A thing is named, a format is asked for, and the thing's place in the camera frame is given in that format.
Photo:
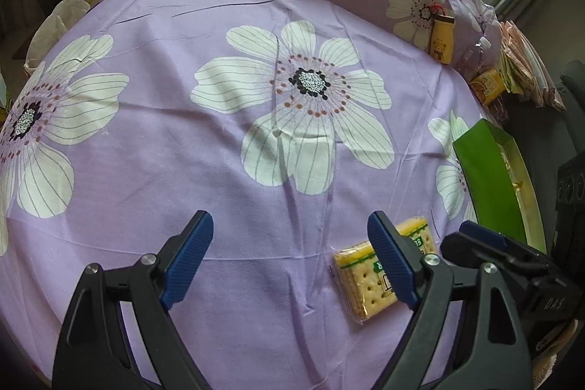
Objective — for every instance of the yellow bear bottle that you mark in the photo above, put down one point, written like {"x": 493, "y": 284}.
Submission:
{"x": 441, "y": 45}

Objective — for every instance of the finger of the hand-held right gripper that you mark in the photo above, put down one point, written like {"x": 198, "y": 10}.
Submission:
{"x": 516, "y": 262}
{"x": 484, "y": 233}

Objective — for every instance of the white plastic bag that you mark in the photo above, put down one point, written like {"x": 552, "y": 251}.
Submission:
{"x": 59, "y": 24}

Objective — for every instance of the yellow cracker packet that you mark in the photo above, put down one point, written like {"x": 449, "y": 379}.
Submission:
{"x": 361, "y": 280}

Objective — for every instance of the purple floral bed sheet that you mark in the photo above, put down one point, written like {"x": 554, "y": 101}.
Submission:
{"x": 183, "y": 152}

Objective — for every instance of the stack of flat packets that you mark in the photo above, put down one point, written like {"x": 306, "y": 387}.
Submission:
{"x": 530, "y": 70}

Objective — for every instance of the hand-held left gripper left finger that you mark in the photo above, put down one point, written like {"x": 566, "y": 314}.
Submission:
{"x": 187, "y": 257}

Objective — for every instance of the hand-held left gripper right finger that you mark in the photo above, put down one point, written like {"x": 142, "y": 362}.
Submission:
{"x": 393, "y": 262}

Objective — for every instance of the green box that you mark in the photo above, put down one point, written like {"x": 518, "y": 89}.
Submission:
{"x": 493, "y": 184}

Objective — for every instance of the clear plastic bottle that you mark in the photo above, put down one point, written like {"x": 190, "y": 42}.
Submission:
{"x": 475, "y": 58}

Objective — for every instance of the orange juice carton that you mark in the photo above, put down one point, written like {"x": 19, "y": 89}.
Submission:
{"x": 489, "y": 86}

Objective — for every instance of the black speaker box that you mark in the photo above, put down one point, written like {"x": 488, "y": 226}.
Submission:
{"x": 571, "y": 189}

